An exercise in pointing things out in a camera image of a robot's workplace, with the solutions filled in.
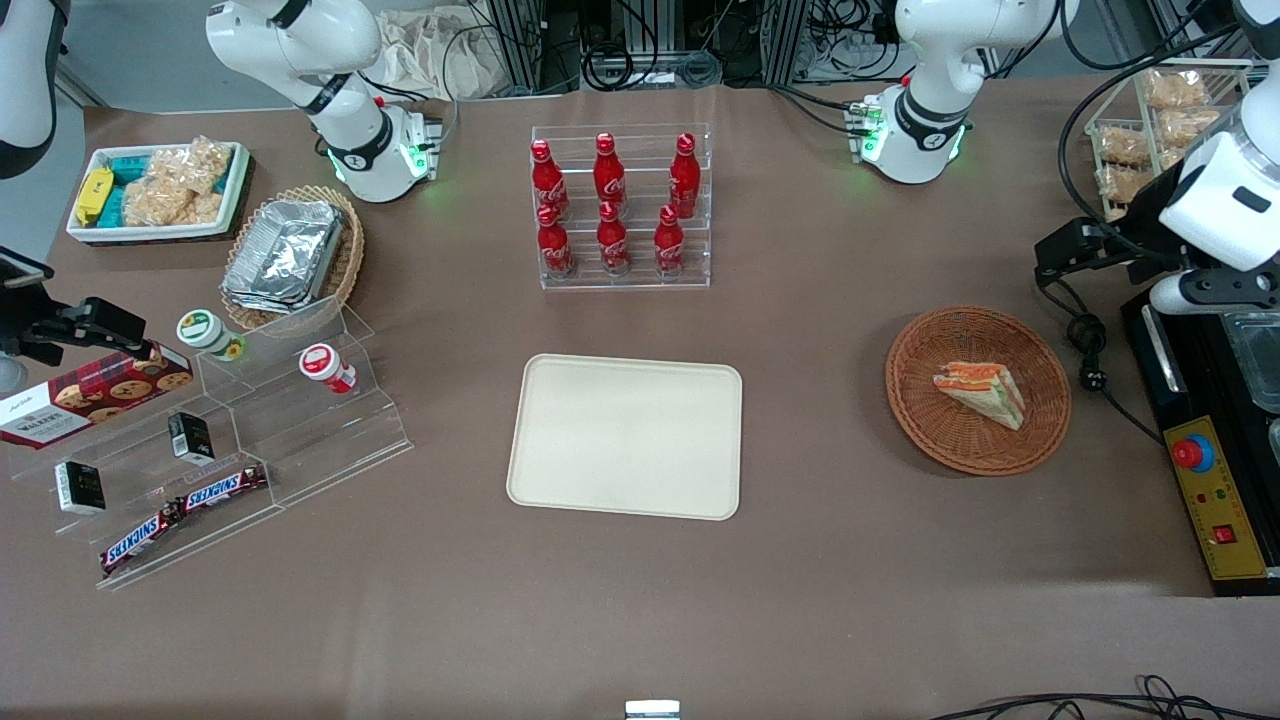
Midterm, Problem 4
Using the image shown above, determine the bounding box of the cream plastic tray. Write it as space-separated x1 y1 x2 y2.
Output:
505 352 745 523

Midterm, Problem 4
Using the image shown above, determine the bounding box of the Snickers bar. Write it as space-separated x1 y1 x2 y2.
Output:
99 500 187 577
178 462 270 514

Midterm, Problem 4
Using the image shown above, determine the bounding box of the red lid jar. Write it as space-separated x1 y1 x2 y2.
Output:
298 342 359 395

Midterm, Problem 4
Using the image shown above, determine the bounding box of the round brown wicker basket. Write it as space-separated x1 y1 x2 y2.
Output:
884 304 1074 478

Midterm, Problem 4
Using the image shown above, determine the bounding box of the small black box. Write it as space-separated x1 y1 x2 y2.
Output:
54 460 107 517
166 410 215 467

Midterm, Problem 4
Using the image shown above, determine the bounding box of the foil container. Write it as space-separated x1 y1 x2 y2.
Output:
221 199 347 314

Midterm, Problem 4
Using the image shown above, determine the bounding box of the clear acrylic stepped shelf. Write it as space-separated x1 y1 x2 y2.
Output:
0 294 416 592

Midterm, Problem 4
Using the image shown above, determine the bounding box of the green lid jar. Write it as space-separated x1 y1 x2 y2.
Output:
176 309 247 364

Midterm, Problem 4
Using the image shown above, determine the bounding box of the white rectangular snack bin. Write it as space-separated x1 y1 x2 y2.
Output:
65 140 253 246

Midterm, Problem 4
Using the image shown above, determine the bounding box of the teal snack packet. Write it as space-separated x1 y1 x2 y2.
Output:
103 154 153 228

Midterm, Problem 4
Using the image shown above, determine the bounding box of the yellow snack packet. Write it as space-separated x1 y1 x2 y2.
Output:
74 167 116 227

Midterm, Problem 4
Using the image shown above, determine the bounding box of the clear acrylic bottle rack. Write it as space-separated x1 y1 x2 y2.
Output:
529 122 714 292

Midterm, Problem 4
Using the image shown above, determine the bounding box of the triangular sandwich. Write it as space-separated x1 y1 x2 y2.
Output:
932 359 1028 433

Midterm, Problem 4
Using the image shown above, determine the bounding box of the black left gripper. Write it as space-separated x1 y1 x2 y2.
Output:
1034 217 1197 292

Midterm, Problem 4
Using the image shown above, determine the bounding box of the beige crumpled cloth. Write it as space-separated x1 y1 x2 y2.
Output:
374 8 503 102

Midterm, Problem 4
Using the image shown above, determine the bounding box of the clear bag of rice crackers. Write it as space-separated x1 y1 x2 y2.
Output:
122 138 236 228

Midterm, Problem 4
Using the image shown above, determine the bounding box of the black cable on table edge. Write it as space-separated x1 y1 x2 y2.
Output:
928 674 1280 720

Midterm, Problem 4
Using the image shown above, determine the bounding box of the black cable with connector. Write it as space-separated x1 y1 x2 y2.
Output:
1038 278 1167 447

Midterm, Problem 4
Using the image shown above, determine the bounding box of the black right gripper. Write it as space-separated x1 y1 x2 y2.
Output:
0 297 153 367

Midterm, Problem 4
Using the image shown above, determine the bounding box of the oval wicker basket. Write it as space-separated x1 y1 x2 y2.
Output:
220 184 367 332

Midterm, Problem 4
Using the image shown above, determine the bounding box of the bagged pastry snack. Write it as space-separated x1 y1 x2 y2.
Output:
1158 107 1223 148
1096 164 1153 207
1094 126 1152 168
1142 69 1210 111

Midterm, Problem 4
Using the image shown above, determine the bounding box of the red cola bottle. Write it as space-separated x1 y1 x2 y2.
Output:
592 131 629 213
667 131 702 218
529 138 570 221
596 200 632 277
536 204 577 280
653 204 687 277

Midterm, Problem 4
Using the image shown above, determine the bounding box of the red tartan cookie box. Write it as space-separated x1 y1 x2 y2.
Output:
0 342 195 452

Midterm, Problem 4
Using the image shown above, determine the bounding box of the white wire rack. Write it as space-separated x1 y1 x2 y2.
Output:
1084 57 1253 223

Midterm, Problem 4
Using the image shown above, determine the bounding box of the aluminium frame with cables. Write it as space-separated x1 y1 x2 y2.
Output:
486 0 901 97

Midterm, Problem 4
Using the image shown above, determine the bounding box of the black machine with yellow panel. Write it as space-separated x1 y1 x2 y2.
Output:
1119 288 1280 599

